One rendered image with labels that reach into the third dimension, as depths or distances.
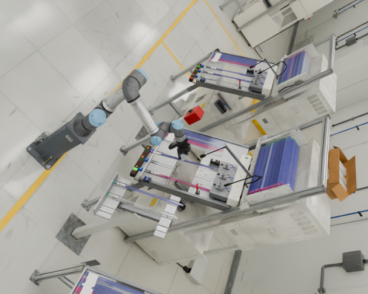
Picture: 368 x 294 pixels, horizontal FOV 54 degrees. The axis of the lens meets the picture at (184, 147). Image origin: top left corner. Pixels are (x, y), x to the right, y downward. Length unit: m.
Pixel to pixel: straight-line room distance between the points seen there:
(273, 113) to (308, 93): 0.41
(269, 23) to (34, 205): 5.16
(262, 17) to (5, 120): 4.91
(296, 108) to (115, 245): 2.14
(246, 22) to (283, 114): 3.42
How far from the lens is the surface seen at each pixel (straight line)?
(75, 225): 3.20
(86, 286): 2.30
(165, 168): 2.83
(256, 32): 7.00
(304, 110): 3.76
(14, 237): 2.97
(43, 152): 3.13
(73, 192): 3.26
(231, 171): 2.80
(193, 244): 3.17
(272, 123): 3.89
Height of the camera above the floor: 2.70
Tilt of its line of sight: 38 degrees down
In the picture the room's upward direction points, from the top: 66 degrees clockwise
